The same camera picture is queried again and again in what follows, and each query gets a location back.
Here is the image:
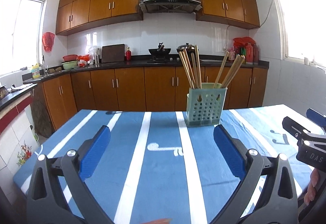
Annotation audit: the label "blue white striped tablecloth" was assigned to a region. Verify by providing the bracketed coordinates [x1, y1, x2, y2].
[13, 104, 325, 223]

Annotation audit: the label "person's left hand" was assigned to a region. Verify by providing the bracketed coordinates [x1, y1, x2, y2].
[143, 218, 172, 224]

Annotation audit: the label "yellow detergent bottle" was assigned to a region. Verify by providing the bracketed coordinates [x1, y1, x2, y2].
[32, 63, 40, 79]

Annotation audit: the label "red plastic bag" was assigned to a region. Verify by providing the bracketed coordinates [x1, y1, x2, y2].
[42, 31, 55, 52]

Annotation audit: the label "red bags on counter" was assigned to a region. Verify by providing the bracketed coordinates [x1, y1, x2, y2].
[233, 36, 256, 47]

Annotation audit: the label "lidded black pot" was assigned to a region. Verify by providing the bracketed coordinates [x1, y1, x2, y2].
[176, 43, 195, 53]

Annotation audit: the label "green perforated utensil holder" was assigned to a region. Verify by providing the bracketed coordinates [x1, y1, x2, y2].
[186, 83, 228, 127]

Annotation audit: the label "person's right hand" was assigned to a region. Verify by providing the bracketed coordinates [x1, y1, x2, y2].
[304, 168, 319, 206]

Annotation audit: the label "black wok on stove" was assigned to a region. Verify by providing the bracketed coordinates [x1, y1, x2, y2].
[148, 42, 171, 60]

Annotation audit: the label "light wooden chopstick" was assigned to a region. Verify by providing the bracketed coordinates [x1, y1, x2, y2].
[178, 49, 194, 89]
[191, 51, 199, 88]
[183, 48, 197, 89]
[214, 51, 229, 88]
[195, 45, 202, 89]

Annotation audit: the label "dark brown chopstick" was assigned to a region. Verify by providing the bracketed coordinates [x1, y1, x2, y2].
[185, 48, 195, 82]

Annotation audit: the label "brown wooden chopstick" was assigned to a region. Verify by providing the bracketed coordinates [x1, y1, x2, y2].
[220, 54, 241, 88]
[224, 54, 247, 88]

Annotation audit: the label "green basin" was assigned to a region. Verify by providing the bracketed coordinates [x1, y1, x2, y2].
[61, 60, 78, 70]

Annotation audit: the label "brown lower kitchen cabinets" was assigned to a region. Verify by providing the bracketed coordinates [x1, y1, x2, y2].
[34, 66, 268, 130]

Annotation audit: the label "red basin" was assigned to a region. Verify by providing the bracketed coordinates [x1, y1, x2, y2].
[62, 55, 78, 62]

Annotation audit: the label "red sauce bottle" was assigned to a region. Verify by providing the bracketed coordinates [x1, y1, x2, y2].
[245, 43, 254, 64]

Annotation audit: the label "dark wooden cutting board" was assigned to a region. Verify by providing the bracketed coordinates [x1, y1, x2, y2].
[102, 44, 126, 63]

